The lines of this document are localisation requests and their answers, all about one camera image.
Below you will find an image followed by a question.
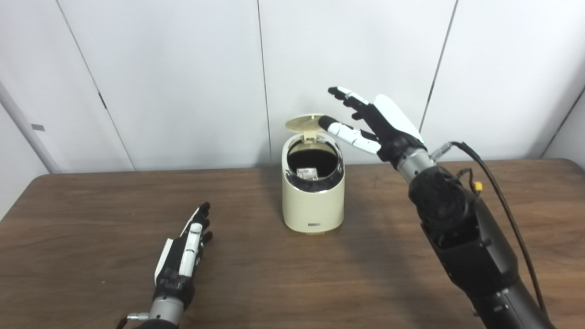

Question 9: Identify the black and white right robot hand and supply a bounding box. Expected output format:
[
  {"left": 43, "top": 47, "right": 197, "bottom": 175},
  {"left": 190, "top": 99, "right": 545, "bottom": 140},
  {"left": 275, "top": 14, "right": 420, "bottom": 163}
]
[{"left": 319, "top": 86, "right": 428, "bottom": 164}]

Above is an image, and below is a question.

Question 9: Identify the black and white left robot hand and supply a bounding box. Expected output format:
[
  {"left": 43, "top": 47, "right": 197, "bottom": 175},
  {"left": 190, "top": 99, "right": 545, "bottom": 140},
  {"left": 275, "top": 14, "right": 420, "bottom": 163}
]
[{"left": 153, "top": 202, "right": 213, "bottom": 307}]

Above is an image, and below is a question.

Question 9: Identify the cream round bin lid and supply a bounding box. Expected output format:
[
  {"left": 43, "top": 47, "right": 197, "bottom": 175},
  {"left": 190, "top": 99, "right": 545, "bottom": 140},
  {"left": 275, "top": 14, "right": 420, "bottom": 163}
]
[{"left": 285, "top": 114, "right": 326, "bottom": 143}]

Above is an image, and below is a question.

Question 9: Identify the cream-colored cylindrical bin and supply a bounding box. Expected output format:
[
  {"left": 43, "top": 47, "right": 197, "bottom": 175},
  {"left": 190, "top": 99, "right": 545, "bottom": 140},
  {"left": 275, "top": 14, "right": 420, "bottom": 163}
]
[{"left": 282, "top": 133, "right": 346, "bottom": 235}]

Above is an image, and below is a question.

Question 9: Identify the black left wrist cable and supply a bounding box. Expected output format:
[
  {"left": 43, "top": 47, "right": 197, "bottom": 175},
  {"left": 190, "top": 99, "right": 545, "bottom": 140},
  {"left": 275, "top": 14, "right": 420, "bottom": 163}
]
[{"left": 115, "top": 312, "right": 150, "bottom": 329}]

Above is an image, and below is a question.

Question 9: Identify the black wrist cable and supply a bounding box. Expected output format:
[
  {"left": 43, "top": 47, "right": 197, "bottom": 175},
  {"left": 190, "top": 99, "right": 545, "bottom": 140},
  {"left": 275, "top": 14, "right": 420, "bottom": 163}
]
[
  {"left": 432, "top": 141, "right": 548, "bottom": 316},
  {"left": 115, "top": 312, "right": 150, "bottom": 329}
]

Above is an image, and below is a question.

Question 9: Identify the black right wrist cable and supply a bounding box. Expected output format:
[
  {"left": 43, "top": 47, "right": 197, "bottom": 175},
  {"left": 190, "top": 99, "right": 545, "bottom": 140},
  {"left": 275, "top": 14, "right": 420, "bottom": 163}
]
[{"left": 432, "top": 141, "right": 548, "bottom": 316}]

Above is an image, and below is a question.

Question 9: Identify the white wall corner post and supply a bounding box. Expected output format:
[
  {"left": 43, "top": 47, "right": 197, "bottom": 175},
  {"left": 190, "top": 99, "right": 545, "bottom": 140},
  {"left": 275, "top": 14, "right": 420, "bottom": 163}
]
[{"left": 0, "top": 80, "right": 60, "bottom": 174}]

